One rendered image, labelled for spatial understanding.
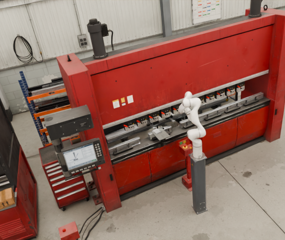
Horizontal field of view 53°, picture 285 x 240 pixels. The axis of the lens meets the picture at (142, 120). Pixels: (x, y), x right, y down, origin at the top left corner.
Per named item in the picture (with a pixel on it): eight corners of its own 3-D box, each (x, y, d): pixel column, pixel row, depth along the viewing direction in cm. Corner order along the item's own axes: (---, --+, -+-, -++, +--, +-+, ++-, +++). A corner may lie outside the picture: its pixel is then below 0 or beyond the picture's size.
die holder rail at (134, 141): (110, 155, 424) (109, 149, 419) (108, 152, 429) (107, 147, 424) (140, 143, 439) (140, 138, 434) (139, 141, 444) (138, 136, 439)
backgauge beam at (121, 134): (107, 144, 447) (106, 139, 441) (105, 140, 458) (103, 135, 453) (228, 101, 513) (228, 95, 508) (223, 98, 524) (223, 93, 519)
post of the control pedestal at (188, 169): (188, 179, 465) (187, 153, 438) (186, 177, 470) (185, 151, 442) (191, 178, 467) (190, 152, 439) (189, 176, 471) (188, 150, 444)
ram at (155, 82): (100, 130, 398) (87, 76, 357) (99, 127, 405) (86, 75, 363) (268, 73, 484) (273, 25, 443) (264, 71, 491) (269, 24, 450)
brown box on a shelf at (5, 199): (-10, 215, 337) (-15, 207, 331) (-7, 199, 359) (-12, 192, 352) (16, 206, 343) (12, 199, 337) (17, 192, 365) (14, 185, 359)
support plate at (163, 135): (159, 140, 419) (159, 140, 418) (152, 132, 440) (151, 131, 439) (170, 136, 424) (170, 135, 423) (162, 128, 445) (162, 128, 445)
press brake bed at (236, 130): (120, 202, 458) (110, 162, 416) (115, 194, 475) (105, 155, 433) (265, 140, 544) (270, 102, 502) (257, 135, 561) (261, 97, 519)
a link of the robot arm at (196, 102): (192, 137, 364) (204, 135, 365) (194, 139, 352) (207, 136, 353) (186, 99, 360) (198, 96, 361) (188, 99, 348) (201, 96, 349)
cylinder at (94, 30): (95, 60, 357) (86, 22, 332) (90, 55, 377) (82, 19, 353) (120, 54, 366) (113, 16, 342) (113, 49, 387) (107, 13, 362)
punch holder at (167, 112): (162, 119, 434) (161, 109, 425) (160, 116, 440) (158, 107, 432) (171, 115, 438) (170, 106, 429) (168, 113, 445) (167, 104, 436)
